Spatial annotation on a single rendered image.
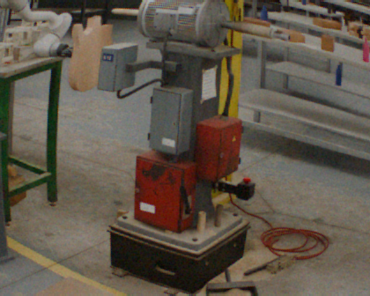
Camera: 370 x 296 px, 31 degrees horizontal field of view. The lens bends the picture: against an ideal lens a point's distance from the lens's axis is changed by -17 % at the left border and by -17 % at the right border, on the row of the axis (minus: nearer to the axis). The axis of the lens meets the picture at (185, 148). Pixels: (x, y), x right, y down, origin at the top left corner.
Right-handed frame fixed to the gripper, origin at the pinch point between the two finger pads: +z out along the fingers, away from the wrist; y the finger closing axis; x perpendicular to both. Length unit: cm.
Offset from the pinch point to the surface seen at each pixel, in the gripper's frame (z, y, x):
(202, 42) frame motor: 66, 3, 16
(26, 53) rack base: -51, -1, -5
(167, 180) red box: 64, 25, -41
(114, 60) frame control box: 39, 31, 10
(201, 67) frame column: 68, 7, 5
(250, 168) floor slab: 24, -155, -118
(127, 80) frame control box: 40.5, 22.5, -1.6
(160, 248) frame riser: 65, 32, -74
